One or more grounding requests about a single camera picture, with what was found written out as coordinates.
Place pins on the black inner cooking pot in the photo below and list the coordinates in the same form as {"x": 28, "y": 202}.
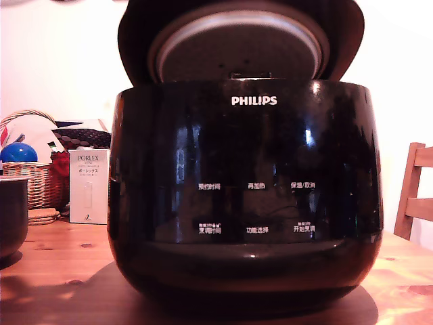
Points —
{"x": 11, "y": 216}

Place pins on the white cloth with stripes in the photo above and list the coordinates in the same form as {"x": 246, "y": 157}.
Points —
{"x": 34, "y": 133}

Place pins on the wooden ladder-back chair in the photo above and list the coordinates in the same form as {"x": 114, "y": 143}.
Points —
{"x": 407, "y": 189}

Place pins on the dark dotted pattern cloth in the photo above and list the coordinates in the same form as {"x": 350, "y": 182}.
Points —
{"x": 84, "y": 137}

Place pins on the stack of cork coasters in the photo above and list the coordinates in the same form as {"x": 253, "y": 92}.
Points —
{"x": 42, "y": 216}

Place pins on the black rice cooker lid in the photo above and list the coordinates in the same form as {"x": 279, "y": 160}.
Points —
{"x": 236, "y": 44}

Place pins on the red fabric item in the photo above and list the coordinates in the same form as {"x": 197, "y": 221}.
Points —
{"x": 61, "y": 164}

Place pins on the white Porlex box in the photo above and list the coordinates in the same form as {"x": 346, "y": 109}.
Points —
{"x": 89, "y": 196}

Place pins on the black Philips rice cooker body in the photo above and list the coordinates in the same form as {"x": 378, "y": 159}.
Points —
{"x": 243, "y": 152}

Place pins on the blue ball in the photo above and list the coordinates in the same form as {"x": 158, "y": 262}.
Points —
{"x": 18, "y": 154}

